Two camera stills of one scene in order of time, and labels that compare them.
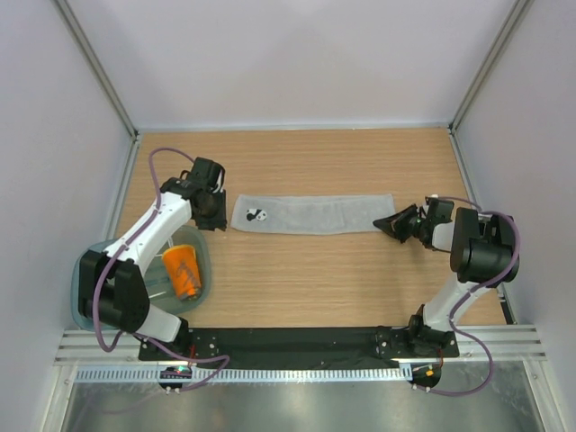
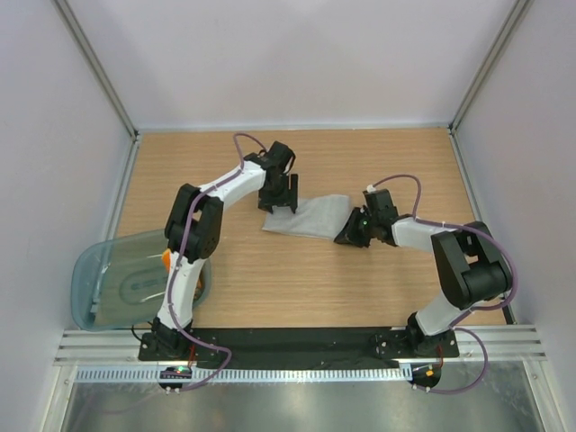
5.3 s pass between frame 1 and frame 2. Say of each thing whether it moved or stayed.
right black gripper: moved
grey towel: moved
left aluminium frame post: stayed
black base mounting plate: stayed
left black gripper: moved
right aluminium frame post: stayed
